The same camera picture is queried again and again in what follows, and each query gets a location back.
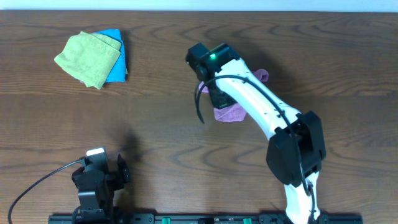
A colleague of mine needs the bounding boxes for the purple cloth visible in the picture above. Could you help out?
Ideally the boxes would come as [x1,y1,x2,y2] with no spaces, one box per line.
[213,69,269,123]

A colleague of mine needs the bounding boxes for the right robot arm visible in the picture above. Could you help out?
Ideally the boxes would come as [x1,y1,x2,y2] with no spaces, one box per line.
[189,44,326,223]

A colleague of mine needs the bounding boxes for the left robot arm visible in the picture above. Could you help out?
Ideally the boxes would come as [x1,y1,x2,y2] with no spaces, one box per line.
[72,152,131,223]

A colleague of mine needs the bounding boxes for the blue folded cloth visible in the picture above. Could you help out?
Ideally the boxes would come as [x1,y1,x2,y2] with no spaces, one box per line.
[96,29,127,83]

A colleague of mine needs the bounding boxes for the green folded cloth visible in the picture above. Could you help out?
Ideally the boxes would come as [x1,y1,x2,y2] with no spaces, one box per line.
[54,32,122,90]

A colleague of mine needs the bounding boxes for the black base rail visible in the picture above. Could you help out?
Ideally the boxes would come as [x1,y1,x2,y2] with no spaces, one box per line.
[48,212,364,224]

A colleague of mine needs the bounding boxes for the left black cable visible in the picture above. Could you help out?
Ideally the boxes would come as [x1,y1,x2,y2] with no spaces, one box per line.
[7,158,86,224]

